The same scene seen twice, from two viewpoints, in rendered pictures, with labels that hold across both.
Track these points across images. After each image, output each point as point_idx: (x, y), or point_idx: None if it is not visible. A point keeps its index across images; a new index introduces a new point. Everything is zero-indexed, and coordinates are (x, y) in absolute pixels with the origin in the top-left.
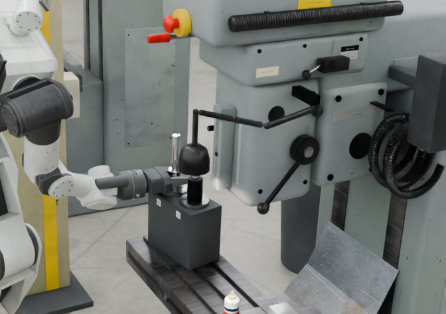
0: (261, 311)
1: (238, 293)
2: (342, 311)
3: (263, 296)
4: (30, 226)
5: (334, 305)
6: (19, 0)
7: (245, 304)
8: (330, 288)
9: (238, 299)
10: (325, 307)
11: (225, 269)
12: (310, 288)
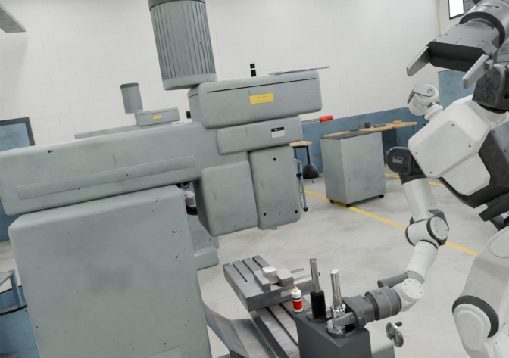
0: (280, 276)
1: (289, 331)
2: (223, 323)
3: (271, 331)
4: (466, 304)
5: (225, 328)
6: (453, 102)
7: (285, 324)
8: (222, 331)
9: (291, 291)
10: (230, 332)
11: (296, 354)
12: (234, 343)
